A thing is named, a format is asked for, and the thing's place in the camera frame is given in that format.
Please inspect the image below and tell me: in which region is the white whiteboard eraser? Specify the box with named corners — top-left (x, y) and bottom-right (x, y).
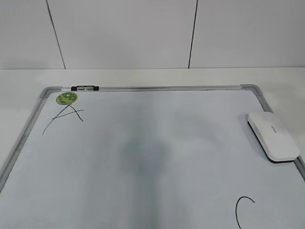
top-left (247, 112), bottom-right (300, 163)

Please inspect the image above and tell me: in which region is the whiteboard with aluminium frame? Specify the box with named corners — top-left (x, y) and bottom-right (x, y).
top-left (0, 84), bottom-right (305, 229)

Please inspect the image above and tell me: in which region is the green round magnet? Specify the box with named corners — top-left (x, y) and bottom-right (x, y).
top-left (56, 92), bottom-right (78, 105)

